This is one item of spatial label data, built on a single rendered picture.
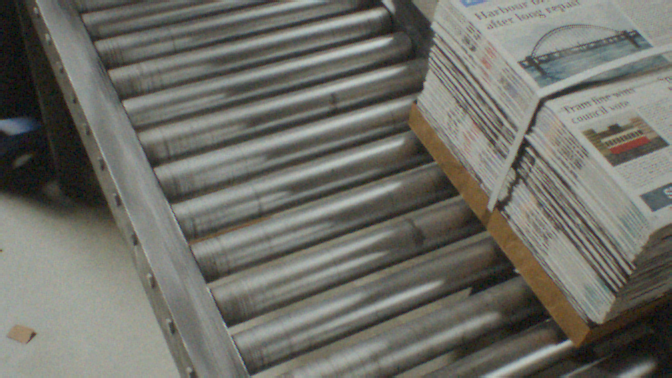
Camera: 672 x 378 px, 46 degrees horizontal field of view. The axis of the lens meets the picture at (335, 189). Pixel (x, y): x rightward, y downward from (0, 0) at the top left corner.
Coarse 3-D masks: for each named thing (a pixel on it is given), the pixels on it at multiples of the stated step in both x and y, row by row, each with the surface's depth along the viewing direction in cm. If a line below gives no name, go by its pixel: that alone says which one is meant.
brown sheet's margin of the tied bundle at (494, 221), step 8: (480, 192) 96; (480, 200) 96; (488, 200) 95; (472, 208) 99; (480, 208) 97; (488, 208) 95; (496, 208) 94; (480, 216) 98; (488, 216) 96; (496, 216) 94; (488, 224) 96; (496, 224) 95; (504, 224) 93; (496, 232) 95; (496, 240) 96
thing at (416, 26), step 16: (384, 0) 126; (400, 0) 127; (400, 16) 124; (416, 16) 124; (416, 32) 122; (432, 32) 122; (416, 48) 120; (640, 320) 93; (656, 320) 92; (624, 336) 96; (640, 336) 94; (656, 336) 91; (608, 352) 100
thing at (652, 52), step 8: (656, 48) 86; (664, 48) 86; (632, 56) 84; (640, 56) 84; (648, 56) 84; (608, 64) 83; (616, 64) 83; (624, 64) 83; (584, 72) 82; (592, 72) 82; (600, 72) 82; (568, 80) 81; (576, 80) 81; (584, 80) 82; (544, 88) 81; (552, 88) 81; (560, 88) 81; (544, 96) 80
